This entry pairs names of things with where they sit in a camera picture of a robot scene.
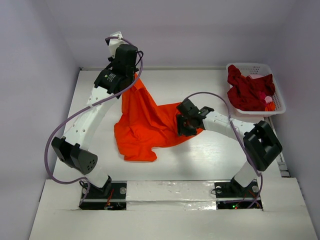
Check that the white plastic basket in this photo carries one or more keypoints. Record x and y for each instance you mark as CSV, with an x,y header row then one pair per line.
x,y
261,69

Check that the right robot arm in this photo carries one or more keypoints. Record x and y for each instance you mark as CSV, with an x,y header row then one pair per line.
x,y
257,140

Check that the pink garment in basket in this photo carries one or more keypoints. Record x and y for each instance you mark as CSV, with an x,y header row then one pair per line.
x,y
265,99

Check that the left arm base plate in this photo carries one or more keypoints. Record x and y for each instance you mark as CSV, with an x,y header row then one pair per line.
x,y
115,200

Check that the dark red t shirt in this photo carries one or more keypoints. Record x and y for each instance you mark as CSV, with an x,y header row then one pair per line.
x,y
243,94

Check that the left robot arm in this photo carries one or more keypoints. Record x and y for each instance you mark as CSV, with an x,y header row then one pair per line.
x,y
73,148

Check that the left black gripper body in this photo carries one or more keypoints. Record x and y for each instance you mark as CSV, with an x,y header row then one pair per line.
x,y
131,74

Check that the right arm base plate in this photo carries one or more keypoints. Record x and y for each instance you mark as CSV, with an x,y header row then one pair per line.
x,y
229,197

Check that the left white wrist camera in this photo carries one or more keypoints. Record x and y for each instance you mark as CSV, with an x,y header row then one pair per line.
x,y
113,43

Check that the orange t shirt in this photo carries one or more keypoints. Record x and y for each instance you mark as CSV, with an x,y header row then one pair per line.
x,y
145,125

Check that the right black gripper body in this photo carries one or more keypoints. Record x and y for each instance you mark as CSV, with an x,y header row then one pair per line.
x,y
181,125

